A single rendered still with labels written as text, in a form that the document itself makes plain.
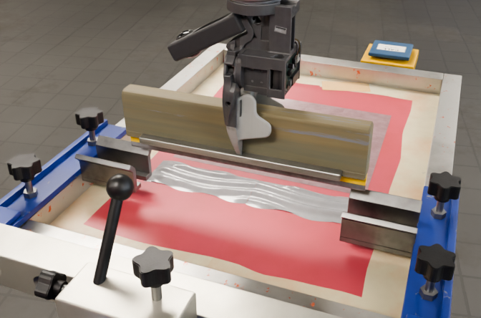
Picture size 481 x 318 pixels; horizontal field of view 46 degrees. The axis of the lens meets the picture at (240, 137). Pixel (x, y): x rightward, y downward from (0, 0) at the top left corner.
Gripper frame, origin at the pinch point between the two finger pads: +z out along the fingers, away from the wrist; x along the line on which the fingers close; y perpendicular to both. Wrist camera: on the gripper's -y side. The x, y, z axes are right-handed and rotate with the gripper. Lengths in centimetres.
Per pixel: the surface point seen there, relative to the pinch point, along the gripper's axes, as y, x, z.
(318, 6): -88, 427, 110
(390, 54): 12, 72, 12
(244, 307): 9.9, -25.0, 4.8
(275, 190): 3.3, 7.0, 12.8
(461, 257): 44, 122, 110
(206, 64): -26, 45, 10
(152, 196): -14.8, -0.6, 13.4
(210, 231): -2.7, -5.3, 13.4
